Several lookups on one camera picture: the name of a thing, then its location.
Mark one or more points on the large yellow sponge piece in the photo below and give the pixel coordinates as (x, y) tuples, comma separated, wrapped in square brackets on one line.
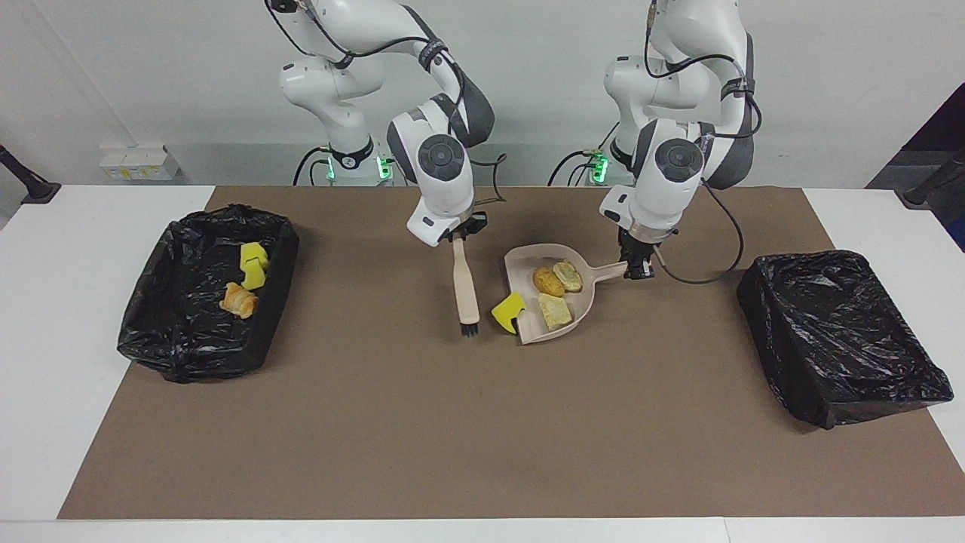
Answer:
[(252, 253)]

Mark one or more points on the beige hand brush black bristles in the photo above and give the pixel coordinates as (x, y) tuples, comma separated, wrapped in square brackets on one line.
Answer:
[(465, 286)]

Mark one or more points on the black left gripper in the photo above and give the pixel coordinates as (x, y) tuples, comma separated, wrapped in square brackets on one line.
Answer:
[(637, 245)]

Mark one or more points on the oval pale bread piece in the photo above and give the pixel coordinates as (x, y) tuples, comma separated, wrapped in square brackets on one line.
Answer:
[(570, 276)]

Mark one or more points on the notched yellow sponge piece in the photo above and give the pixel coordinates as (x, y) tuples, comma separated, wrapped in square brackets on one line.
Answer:
[(507, 309)]

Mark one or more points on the angular pale bread piece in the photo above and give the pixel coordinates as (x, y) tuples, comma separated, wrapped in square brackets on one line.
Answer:
[(556, 311)]

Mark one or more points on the white power strip box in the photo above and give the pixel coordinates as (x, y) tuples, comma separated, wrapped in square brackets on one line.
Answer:
[(139, 164)]

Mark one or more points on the brown paper table mat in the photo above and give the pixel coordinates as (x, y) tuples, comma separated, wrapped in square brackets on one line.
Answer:
[(482, 452)]

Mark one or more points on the black bag lined trash bin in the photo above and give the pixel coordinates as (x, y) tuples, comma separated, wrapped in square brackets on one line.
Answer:
[(837, 339), (173, 347)]

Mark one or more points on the orange striped croissant piece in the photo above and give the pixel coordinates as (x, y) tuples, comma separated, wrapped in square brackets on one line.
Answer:
[(240, 302)]

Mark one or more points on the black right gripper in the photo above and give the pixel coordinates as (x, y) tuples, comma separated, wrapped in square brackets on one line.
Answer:
[(469, 226)]

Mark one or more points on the small yellow sponge piece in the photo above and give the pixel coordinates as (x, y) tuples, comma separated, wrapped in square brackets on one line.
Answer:
[(255, 279)]

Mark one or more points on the black stand pole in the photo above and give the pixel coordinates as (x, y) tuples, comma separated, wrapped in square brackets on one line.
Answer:
[(30, 185), (923, 192)]

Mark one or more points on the beige plastic dustpan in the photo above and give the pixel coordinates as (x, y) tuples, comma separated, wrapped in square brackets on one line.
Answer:
[(520, 271)]

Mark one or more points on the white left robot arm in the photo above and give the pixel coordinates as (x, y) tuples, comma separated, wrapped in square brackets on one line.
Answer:
[(656, 211)]

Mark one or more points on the brown potato shaped bread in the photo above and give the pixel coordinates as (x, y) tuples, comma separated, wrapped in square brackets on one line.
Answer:
[(548, 282)]

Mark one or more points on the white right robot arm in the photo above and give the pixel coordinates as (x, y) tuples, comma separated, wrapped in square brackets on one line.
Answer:
[(441, 196)]

